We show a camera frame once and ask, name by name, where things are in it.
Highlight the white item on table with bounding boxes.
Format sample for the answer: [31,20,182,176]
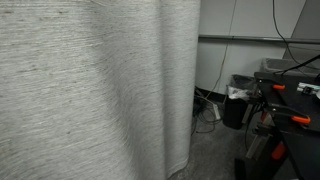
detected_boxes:
[297,82,320,95]

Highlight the thin white wall cable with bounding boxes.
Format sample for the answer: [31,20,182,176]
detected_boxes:
[205,0,238,99]

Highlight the tangled black floor cables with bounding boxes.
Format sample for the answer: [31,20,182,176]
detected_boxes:
[190,86,224,136]

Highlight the black work table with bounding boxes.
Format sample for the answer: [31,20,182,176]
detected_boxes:
[234,71,320,180]

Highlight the upper orange-handled clamp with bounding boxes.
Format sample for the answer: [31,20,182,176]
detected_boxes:
[257,79,286,90]

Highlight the black hanging cable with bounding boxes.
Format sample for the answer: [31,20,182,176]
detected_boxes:
[272,0,320,72]

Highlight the metal wall rail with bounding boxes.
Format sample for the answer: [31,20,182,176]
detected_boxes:
[198,35,320,45]

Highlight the white power strip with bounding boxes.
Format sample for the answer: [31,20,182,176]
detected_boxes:
[212,104,221,120]

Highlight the grey plastic bin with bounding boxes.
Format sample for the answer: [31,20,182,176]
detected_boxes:
[260,58,319,77]

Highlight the black trash bin with liner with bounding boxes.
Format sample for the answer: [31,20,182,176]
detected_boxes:
[223,74,255,129]

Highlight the orange-handled clamp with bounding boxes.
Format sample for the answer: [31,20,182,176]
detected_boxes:
[257,79,286,90]
[265,104,311,125]

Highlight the lower orange-handled clamp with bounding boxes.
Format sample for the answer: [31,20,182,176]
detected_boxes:
[265,104,311,125]

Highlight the grey woven curtain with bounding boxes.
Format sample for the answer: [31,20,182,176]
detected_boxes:
[0,0,200,180]

